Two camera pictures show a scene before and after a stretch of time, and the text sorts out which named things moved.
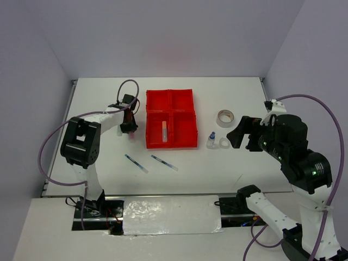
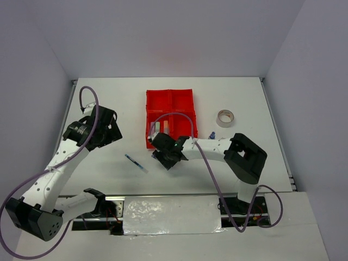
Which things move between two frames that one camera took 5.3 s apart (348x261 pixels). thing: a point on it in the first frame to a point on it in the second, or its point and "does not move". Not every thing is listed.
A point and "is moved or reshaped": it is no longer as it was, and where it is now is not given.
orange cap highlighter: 164,131 does not move
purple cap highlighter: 131,137 to 152,128
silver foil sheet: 173,215 does not move
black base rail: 107,214 does not move
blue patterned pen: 134,162 does not move
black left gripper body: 129,126 to 109,135
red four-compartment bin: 176,107 does not move
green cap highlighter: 119,132 is moved or reshaped
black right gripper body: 261,138 to 163,157
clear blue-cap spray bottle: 211,140 does not move
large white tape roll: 225,118 does not move
